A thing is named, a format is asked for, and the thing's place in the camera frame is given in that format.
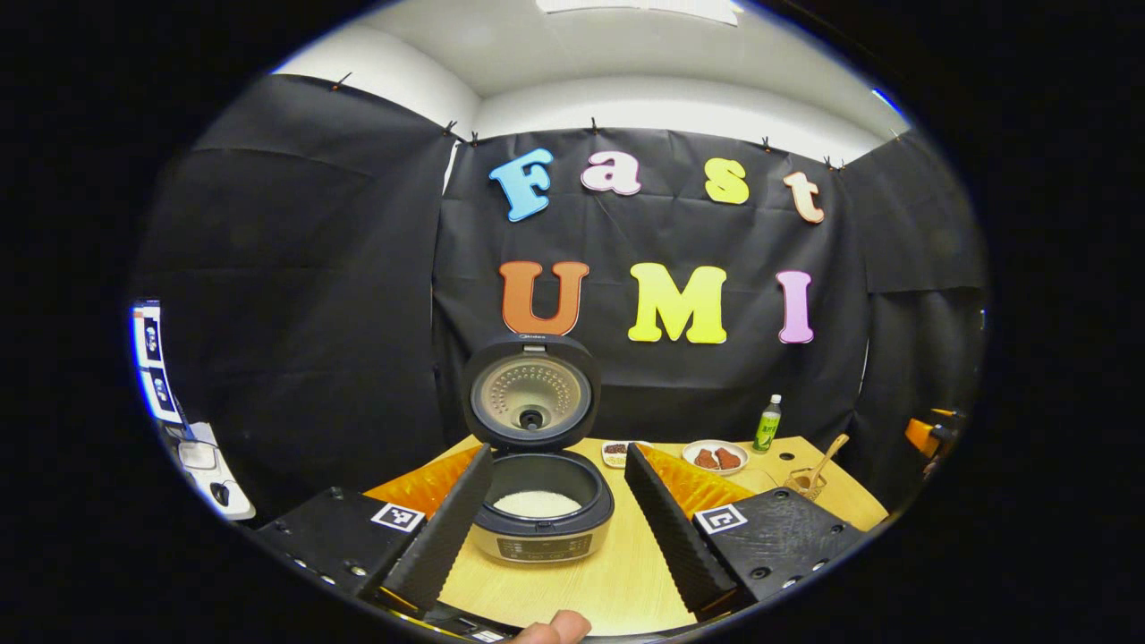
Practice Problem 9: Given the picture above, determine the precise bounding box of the dark grey rice cooker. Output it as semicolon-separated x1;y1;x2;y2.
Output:
461;333;616;566

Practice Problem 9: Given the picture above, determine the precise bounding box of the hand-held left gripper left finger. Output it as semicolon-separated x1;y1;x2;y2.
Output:
255;443;496;618

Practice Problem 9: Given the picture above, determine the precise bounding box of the large ceiling light panel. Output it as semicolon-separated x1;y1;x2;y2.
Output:
537;0;743;26

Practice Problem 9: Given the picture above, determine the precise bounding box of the white side desk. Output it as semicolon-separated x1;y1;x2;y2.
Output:
165;420;258;522

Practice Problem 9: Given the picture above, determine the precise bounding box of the computer monitor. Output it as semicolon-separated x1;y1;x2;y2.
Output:
132;300;189;426

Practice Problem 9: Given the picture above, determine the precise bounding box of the black backdrop cloth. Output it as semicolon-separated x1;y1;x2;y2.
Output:
130;74;989;520

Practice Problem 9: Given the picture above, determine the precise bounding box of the white rice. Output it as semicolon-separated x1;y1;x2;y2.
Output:
494;489;582;520

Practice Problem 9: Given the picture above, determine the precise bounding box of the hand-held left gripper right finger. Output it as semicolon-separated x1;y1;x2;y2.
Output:
623;441;873;623

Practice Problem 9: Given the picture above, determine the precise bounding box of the green drink bottle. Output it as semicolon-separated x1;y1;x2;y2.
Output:
752;394;783;454

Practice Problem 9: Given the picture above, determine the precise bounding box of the white round plate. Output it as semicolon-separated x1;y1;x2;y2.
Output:
682;439;750;476

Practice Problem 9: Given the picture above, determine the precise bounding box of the wooden spoon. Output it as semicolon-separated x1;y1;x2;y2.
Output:
799;434;851;493

